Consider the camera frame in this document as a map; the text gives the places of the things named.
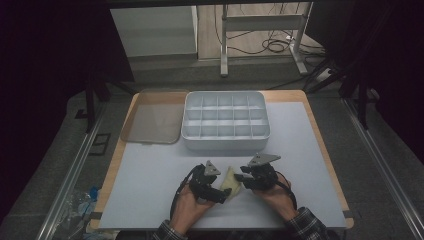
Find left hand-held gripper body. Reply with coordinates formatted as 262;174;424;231
188;160;228;205

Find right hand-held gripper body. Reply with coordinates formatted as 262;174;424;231
240;152;282;192

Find pale yellow sock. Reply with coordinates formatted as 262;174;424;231
218;166;242;200

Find white compartment storage box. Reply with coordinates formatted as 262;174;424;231
180;90;271;151

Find person's right hand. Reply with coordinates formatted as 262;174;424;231
254;173;300;222

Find person's left hand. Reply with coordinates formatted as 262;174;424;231
170;184;217;235

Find white table mat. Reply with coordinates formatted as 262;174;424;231
99;101;348;231

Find translucent plastic lid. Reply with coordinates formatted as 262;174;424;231
120;89;190;145

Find clear plastic bags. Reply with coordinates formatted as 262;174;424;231
49;185;116;240

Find black tripod stand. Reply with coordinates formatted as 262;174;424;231
301;56;381;131
83;71;138;134

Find grey cabinet panel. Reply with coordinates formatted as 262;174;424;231
109;5;199;58

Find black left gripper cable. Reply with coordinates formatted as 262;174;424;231
169;164;202;222

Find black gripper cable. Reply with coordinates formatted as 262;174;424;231
169;164;202;222
274;170;298;212

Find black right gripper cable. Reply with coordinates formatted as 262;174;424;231
274;170;298;212

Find aluminium rail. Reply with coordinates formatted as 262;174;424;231
341;98;424;240
34;101;109;240

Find black floor cables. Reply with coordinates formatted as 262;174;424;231
213;3;326;58

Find white metal desk frame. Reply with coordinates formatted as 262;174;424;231
219;2;314;78

